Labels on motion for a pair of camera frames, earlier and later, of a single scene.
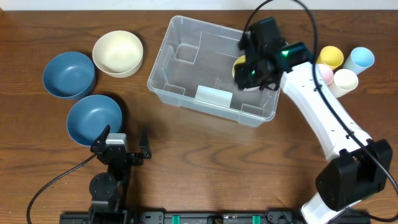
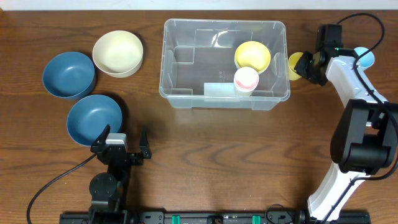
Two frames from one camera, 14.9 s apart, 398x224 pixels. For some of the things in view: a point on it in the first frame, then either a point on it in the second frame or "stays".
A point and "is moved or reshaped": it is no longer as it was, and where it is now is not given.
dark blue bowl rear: (69, 75) stays
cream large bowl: (118, 53) stays
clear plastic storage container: (193, 71) is moved or reshaped
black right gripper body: (254, 75) → (306, 66)
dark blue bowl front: (89, 116) stays
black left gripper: (136, 160) stays
